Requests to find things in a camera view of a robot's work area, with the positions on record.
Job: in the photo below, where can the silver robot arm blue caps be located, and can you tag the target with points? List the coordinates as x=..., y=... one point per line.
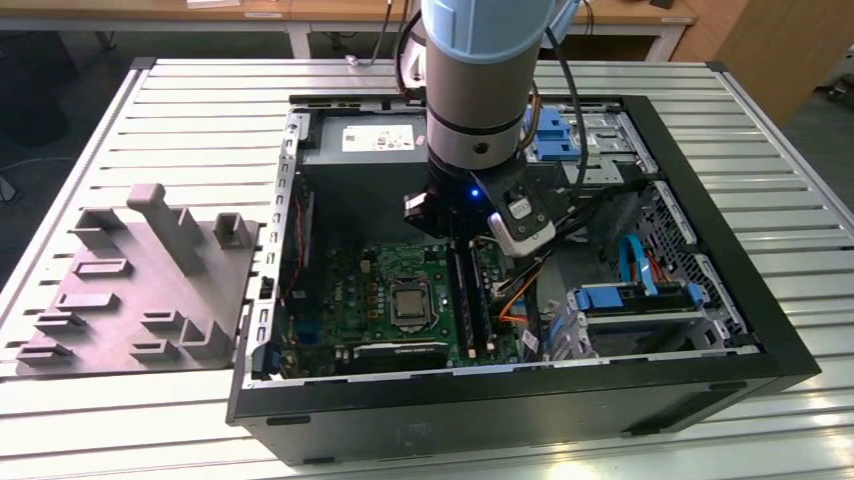
x=474, y=100

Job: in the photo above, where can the grey power supply unit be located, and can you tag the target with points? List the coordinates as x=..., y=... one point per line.
x=360, y=200

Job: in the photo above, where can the CPU socket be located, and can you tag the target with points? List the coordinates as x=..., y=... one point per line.
x=410, y=283

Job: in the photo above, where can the green motherboard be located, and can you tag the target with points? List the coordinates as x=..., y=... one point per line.
x=360, y=265

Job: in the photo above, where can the white label sticker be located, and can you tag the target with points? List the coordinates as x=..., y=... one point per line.
x=376, y=139

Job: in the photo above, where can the silver CPU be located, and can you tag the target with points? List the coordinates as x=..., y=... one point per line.
x=408, y=305

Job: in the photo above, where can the blue drive latch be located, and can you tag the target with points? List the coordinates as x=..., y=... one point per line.
x=556, y=135

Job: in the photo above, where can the silver drive cage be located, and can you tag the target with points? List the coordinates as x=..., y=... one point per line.
x=600, y=175

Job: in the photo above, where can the hard disk in blue carrier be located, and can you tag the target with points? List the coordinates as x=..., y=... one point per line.
x=600, y=299

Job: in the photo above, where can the black graphics card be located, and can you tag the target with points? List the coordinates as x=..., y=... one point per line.
x=400, y=357

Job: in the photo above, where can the blue VGA port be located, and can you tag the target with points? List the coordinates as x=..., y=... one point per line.
x=273, y=362

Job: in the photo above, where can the black open PC case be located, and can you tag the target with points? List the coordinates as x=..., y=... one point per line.
x=467, y=415

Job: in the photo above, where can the grey parts rack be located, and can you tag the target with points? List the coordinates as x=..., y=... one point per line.
x=167, y=300

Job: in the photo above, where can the long wooden desk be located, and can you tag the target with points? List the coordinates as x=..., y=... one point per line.
x=200, y=12

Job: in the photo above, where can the wooden cabinet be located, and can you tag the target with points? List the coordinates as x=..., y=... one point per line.
x=767, y=50

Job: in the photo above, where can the black chair caster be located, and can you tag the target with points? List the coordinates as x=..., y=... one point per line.
x=837, y=90

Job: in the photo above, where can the black camera bracket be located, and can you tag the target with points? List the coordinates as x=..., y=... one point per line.
x=507, y=192

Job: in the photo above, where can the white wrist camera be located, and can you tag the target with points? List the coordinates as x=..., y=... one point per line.
x=527, y=240

